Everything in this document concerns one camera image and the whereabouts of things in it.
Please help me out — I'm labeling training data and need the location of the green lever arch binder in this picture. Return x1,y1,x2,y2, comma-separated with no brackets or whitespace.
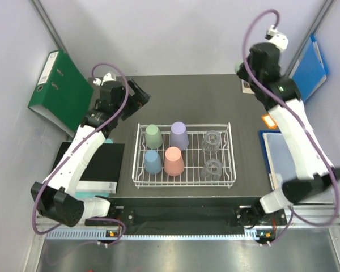
28,50,94,137

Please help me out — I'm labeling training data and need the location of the orange white tag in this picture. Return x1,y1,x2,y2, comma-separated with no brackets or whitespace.
261,114,278,129

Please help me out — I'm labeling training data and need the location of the blue folder against wall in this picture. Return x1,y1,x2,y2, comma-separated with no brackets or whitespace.
290,35,329,102

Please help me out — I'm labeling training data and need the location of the clear glass front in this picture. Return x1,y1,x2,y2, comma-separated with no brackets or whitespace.
201,159,223,182

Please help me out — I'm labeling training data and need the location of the white wire dish rack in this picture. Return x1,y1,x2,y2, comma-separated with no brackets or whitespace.
132,123,236,188

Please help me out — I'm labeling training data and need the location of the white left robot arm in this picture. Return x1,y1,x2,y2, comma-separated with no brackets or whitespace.
31,79,150,227

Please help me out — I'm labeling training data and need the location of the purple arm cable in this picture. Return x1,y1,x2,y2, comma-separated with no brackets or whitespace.
241,9,340,247
33,62,131,247

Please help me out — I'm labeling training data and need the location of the blue plastic cup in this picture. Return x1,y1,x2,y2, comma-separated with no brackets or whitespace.
144,150,163,175

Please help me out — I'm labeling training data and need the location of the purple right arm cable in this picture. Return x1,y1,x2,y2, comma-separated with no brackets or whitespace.
241,9,340,247

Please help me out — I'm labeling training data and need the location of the clear glass rear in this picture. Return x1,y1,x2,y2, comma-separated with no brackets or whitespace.
201,130,221,155

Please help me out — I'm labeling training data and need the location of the white cable duct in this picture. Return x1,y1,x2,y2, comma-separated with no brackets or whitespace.
45,228,275,241

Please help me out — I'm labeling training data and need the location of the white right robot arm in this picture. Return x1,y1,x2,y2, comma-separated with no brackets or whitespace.
236,42,340,214

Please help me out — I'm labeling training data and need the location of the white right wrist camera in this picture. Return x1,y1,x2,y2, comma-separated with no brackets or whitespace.
265,25,288,53

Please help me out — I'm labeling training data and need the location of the clear glass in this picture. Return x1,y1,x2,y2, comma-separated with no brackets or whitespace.
201,130,221,155
201,159,223,182

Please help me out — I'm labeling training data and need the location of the black book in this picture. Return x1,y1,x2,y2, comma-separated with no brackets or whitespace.
48,140,125,198

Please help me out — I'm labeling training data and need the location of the pink plastic cup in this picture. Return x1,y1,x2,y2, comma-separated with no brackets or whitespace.
164,147,185,176

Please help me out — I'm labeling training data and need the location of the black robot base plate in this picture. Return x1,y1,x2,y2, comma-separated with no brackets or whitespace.
84,197,287,229

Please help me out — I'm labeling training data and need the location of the paperback book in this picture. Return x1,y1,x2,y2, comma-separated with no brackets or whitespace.
241,80,254,94

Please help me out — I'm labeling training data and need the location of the green plastic cup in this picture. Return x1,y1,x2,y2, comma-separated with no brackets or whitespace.
234,62,242,74
145,124,163,150

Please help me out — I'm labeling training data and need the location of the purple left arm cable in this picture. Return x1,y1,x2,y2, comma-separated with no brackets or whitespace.
33,62,131,247

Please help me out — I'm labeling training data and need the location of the purple plastic cup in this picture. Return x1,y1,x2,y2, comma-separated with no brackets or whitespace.
169,121,189,151

